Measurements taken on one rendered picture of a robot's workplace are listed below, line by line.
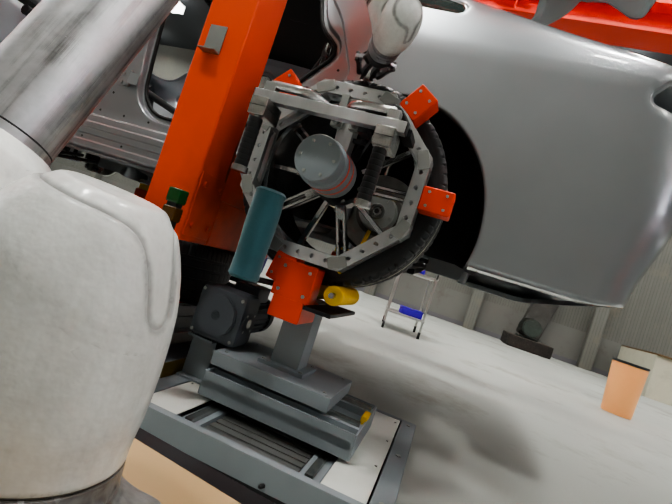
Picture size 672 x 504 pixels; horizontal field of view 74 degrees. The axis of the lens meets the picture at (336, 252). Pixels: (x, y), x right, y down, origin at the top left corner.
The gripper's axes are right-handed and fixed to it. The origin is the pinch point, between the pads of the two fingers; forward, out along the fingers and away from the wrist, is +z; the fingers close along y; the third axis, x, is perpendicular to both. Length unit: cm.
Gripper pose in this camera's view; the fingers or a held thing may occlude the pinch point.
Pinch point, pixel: (365, 78)
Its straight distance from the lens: 154.9
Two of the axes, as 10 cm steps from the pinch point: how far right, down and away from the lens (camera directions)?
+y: 9.6, 2.1, 1.7
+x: 2.1, -9.8, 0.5
